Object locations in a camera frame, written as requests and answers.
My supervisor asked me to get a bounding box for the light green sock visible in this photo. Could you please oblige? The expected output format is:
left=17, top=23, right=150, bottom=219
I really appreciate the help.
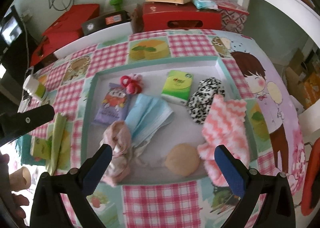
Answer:
left=46, top=113, right=67, bottom=175

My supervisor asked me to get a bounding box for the pink white fuzzy sock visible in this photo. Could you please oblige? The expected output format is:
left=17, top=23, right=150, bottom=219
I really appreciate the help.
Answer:
left=197, top=94, right=250, bottom=187

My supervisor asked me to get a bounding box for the pink white cloth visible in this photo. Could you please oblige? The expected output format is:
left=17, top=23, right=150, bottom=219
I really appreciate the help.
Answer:
left=100, top=121, right=132, bottom=187

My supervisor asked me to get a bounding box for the beige makeup sponge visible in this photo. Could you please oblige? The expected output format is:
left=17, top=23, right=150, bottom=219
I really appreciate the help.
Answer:
left=164, top=143, right=200, bottom=177

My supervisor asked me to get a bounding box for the red pink hair tie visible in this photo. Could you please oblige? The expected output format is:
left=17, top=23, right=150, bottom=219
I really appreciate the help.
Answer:
left=120, top=73, right=144, bottom=95

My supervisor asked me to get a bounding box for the light blue face mask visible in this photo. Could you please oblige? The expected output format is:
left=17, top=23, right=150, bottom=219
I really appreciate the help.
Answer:
left=125, top=94, right=174, bottom=158

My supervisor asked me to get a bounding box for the green tissue pack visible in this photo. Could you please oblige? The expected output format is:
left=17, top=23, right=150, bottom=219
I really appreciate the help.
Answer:
left=30, top=136, right=52, bottom=160
left=161, top=70, right=193, bottom=106

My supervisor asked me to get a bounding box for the person's hand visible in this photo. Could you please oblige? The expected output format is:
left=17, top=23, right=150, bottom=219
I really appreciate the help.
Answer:
left=1, top=154, right=29, bottom=227

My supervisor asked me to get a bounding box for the teal tissue cube box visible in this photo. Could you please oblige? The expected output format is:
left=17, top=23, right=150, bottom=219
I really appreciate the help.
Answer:
left=15, top=134, right=46, bottom=166

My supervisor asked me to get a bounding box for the red chair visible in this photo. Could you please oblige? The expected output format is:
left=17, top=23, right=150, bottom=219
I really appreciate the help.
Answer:
left=301, top=139, right=319, bottom=216

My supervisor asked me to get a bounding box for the cardboard tube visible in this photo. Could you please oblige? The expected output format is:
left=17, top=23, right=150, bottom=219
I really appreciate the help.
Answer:
left=9, top=166, right=31, bottom=192

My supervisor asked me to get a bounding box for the white pill bottle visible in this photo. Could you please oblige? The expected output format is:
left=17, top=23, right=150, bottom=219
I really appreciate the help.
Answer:
left=23, top=75, right=47, bottom=101

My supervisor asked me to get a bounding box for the pink plaid patchwork tablecloth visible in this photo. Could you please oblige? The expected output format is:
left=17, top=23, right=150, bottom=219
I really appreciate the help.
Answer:
left=34, top=30, right=306, bottom=227

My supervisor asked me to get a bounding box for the black monitor screen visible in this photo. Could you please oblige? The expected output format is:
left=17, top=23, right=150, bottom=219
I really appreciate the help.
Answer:
left=0, top=5, right=30, bottom=88

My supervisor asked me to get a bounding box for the purple snack packet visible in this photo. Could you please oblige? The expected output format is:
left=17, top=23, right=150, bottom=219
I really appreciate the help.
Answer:
left=92, top=83, right=132, bottom=126

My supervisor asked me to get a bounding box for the black white leopard scrunchie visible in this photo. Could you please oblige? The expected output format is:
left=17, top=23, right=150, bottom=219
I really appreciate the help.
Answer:
left=186, top=77, right=225, bottom=124

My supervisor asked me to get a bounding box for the white teal tray box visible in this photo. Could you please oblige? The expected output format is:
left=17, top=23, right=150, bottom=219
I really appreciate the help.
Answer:
left=80, top=57, right=258, bottom=186

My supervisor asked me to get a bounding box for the black box with gauge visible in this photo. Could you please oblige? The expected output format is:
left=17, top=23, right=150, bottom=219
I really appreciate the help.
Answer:
left=81, top=10, right=131, bottom=36

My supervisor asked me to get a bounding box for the green plastic dumbbell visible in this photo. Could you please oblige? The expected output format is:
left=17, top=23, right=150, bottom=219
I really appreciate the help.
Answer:
left=109, top=0, right=123, bottom=12

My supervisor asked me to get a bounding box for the red patterned gift box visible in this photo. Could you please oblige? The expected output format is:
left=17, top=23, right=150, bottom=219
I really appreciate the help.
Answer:
left=212, top=0, right=249, bottom=34

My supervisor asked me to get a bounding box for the blue wet wipes pack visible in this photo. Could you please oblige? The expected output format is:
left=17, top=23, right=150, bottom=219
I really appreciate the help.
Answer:
left=192, top=0, right=219, bottom=10

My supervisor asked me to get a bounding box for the red cardboard box with handle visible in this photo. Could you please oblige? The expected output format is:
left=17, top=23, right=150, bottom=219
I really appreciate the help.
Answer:
left=130, top=2, right=222, bottom=32

